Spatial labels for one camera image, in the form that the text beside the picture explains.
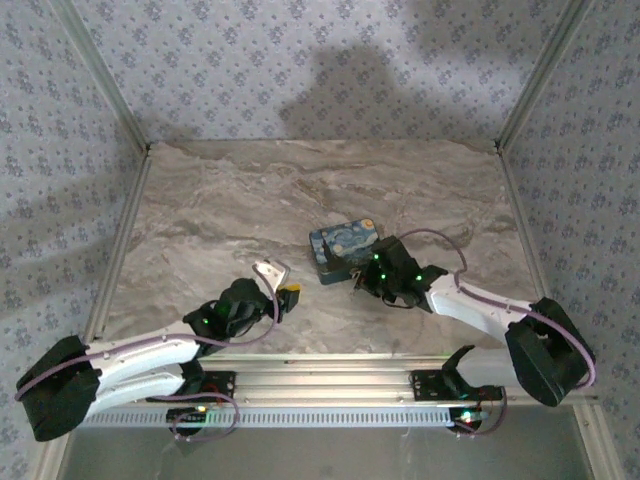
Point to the black controller board with LED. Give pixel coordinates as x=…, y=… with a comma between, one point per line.
x=467, y=418
x=187, y=416

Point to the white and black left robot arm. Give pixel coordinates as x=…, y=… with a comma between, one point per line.
x=145, y=351

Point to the aluminium frame corner post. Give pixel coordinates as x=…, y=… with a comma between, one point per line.
x=542, y=75
x=104, y=75

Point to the aluminium frame leg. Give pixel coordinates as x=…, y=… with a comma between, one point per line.
x=595, y=440
x=50, y=460

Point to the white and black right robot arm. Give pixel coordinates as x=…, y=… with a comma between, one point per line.
x=470, y=305

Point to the silver key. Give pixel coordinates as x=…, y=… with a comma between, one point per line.
x=354, y=285

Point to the aluminium table side rail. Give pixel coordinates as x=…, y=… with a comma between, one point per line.
x=520, y=220
x=125, y=240

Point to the starry night print box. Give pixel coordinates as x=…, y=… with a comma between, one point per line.
x=345, y=240

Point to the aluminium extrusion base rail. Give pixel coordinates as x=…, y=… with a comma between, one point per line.
x=320, y=380

